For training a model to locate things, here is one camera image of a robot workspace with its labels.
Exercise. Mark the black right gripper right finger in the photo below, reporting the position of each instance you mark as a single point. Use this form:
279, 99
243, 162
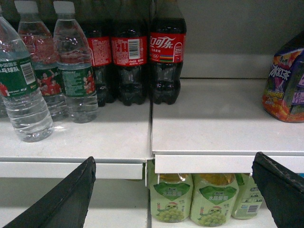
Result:
282, 190

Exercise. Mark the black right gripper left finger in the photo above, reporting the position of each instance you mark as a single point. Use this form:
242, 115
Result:
66, 205

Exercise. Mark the clear water bottle green label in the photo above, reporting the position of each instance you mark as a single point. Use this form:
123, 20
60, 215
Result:
23, 100

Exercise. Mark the white left shelf board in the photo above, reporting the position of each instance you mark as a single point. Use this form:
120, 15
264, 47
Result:
118, 139

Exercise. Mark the white shelf board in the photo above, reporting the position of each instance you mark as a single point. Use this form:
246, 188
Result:
118, 139
218, 125

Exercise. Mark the white right shelf board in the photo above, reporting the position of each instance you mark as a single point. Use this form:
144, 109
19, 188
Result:
218, 125

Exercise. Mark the water bottle middle front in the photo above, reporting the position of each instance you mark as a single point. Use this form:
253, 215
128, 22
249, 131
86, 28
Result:
74, 62

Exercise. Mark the water bottle behind left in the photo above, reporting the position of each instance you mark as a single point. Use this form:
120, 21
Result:
39, 42

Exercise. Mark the green grape drink right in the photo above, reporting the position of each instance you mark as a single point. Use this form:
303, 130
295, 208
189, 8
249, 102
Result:
249, 198

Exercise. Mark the green grape drink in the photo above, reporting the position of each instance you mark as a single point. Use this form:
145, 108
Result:
213, 198
170, 196
249, 198

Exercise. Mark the green grape drink middle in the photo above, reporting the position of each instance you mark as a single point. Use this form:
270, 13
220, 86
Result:
213, 198

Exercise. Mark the purple iced tea bottle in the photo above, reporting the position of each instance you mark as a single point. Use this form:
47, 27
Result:
283, 96

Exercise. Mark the green grape drink left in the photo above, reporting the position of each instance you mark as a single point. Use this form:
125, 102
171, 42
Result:
170, 196

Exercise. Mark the cola bottle left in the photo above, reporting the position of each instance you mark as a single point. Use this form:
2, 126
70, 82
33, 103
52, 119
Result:
98, 37

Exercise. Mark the cola bottle barcode side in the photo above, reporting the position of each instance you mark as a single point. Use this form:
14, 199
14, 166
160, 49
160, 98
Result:
129, 49

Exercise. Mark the cola bottle logo side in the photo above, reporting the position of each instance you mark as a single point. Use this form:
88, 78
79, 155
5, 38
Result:
167, 43

